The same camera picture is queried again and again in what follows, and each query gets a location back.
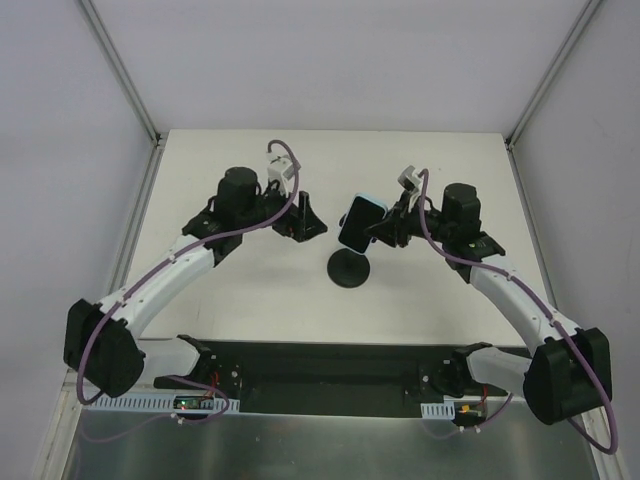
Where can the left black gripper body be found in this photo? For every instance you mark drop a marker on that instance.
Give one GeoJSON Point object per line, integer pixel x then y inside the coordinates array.
{"type": "Point", "coordinates": [291, 218]}

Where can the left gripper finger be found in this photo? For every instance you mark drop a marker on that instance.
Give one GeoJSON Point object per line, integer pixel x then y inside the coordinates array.
{"type": "Point", "coordinates": [315, 226]}
{"type": "Point", "coordinates": [311, 202]}

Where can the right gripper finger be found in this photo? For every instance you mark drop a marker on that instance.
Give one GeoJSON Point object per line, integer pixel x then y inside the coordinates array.
{"type": "Point", "coordinates": [382, 232]}
{"type": "Point", "coordinates": [395, 213]}

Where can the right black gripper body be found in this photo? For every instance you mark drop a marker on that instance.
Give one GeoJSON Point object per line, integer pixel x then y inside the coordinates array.
{"type": "Point", "coordinates": [390, 226]}

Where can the blue case black phone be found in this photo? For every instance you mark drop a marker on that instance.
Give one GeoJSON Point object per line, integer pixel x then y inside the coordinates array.
{"type": "Point", "coordinates": [363, 212]}

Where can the black phone stand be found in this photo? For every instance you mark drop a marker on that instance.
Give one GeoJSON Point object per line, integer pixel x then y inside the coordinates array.
{"type": "Point", "coordinates": [348, 266]}

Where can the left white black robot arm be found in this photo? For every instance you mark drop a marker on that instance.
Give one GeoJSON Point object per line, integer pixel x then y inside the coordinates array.
{"type": "Point", "coordinates": [102, 340]}

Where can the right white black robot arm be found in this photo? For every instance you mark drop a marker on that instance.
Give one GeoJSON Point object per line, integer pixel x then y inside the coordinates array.
{"type": "Point", "coordinates": [568, 369]}

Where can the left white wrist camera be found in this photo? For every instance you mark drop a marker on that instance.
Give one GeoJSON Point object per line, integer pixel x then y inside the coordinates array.
{"type": "Point", "coordinates": [280, 172]}

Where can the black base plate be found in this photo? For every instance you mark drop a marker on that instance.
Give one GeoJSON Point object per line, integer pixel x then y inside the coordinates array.
{"type": "Point", "coordinates": [387, 381]}

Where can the left aluminium frame post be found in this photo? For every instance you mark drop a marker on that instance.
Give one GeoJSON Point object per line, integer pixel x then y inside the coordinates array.
{"type": "Point", "coordinates": [118, 68]}

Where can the aluminium frame post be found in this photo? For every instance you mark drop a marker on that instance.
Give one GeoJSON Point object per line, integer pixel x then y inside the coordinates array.
{"type": "Point", "coordinates": [118, 68]}
{"type": "Point", "coordinates": [561, 56]}

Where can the right white cable duct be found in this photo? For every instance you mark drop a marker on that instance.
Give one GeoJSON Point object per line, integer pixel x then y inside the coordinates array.
{"type": "Point", "coordinates": [438, 411]}

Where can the white cable duct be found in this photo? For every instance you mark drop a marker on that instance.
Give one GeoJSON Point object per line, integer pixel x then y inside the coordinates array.
{"type": "Point", "coordinates": [166, 403]}
{"type": "Point", "coordinates": [438, 411]}

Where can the left white cable duct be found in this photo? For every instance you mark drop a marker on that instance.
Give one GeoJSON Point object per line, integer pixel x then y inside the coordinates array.
{"type": "Point", "coordinates": [166, 403]}

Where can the right aluminium frame post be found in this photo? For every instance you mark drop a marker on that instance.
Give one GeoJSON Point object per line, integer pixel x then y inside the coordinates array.
{"type": "Point", "coordinates": [561, 56]}

